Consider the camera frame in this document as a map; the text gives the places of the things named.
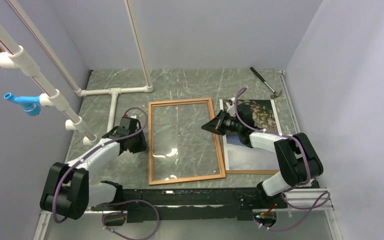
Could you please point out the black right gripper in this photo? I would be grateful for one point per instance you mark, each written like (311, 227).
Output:
(215, 125)

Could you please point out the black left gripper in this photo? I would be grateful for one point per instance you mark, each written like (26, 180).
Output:
(142, 147)

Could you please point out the wooden picture frame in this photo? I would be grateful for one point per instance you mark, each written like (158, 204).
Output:
(220, 149)

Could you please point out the landscape photo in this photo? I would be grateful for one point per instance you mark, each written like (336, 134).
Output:
(261, 158)

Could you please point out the clear acrylic sheet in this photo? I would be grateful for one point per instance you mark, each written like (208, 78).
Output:
(182, 139)

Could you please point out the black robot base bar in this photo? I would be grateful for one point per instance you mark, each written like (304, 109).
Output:
(238, 203)

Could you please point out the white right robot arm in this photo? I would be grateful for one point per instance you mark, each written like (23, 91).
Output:
(296, 157)

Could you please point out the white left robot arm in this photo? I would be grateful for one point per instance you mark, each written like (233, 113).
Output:
(67, 191)

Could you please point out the blue faucet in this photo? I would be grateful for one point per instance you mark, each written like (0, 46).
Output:
(30, 104)

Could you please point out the white pvc pipe stand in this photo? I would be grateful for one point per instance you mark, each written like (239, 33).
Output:
(16, 57)

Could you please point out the black handled hammer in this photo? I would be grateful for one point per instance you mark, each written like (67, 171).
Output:
(275, 94)

